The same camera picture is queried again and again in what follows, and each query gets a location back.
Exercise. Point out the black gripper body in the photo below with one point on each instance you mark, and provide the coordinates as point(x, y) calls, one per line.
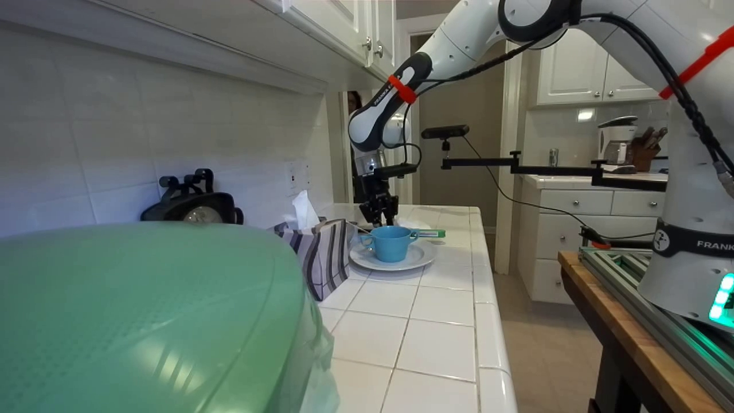
point(376, 180)

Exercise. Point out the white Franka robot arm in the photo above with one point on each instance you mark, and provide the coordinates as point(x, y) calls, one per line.
point(688, 153)

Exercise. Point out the white round plate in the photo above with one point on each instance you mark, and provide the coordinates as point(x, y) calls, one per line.
point(416, 261)

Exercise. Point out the blue cup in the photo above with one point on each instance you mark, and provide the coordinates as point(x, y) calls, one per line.
point(388, 244)

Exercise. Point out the striped fabric tissue holder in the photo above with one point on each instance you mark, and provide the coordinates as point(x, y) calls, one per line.
point(324, 256)

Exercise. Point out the white tissue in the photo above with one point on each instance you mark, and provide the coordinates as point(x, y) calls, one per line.
point(304, 213)

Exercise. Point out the white overhead cabinets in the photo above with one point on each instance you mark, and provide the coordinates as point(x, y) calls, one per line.
point(329, 26)

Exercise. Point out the black countertop appliance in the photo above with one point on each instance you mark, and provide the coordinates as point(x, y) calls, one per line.
point(190, 204)

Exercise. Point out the white drawer cabinet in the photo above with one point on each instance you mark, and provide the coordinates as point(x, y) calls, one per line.
point(581, 231)

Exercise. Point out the red clamp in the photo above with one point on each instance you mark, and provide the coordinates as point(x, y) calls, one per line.
point(596, 244)

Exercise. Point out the white coffee maker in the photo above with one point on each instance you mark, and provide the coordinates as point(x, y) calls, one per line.
point(616, 139)

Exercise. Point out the green plastic bin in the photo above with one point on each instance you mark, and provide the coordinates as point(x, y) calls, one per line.
point(144, 323)

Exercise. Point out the wooden knife block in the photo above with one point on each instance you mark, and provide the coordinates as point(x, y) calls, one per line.
point(644, 153)

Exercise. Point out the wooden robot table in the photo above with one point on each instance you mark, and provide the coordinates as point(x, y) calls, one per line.
point(634, 337)

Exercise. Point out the black bar camera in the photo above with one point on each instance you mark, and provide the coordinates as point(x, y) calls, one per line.
point(445, 133)

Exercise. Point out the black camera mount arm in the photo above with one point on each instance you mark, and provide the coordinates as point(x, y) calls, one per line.
point(552, 172)

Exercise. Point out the white wall cabinets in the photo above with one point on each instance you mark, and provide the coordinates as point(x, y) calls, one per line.
point(588, 69)

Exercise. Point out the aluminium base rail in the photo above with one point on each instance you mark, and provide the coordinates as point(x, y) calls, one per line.
point(672, 329)

